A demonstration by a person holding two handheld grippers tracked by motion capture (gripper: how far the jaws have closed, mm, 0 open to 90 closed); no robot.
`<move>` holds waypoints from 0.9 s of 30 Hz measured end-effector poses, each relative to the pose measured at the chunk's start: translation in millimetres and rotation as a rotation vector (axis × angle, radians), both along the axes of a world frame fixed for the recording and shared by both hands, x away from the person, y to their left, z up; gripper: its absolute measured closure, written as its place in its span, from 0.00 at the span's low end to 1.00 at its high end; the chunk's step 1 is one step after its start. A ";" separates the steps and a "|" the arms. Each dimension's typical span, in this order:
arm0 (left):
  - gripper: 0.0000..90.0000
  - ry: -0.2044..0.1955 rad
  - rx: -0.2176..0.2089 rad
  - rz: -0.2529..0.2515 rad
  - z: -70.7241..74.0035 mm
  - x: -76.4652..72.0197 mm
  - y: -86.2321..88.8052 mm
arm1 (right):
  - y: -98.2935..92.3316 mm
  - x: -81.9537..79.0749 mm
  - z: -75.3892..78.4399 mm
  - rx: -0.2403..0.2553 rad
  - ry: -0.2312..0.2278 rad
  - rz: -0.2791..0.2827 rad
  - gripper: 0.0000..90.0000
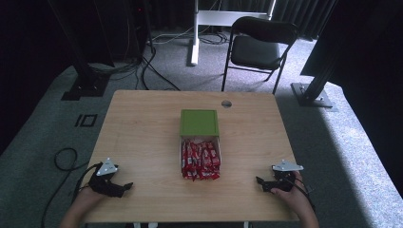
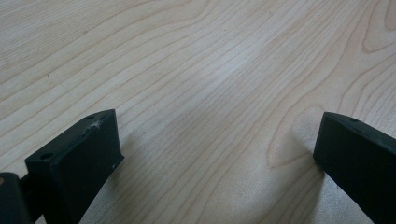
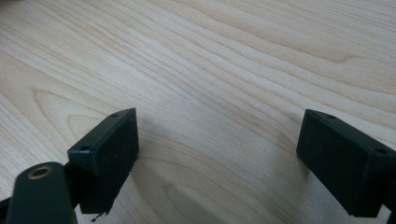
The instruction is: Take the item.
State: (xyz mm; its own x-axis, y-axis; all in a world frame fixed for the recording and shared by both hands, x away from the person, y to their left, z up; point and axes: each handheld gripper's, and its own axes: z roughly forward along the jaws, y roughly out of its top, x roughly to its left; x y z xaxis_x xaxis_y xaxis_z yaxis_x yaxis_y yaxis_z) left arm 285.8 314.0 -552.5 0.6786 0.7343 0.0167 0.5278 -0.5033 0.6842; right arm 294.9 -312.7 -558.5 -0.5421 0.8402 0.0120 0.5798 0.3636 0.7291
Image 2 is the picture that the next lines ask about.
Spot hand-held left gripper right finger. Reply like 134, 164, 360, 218
313, 111, 396, 224

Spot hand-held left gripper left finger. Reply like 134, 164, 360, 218
24, 108, 125, 224

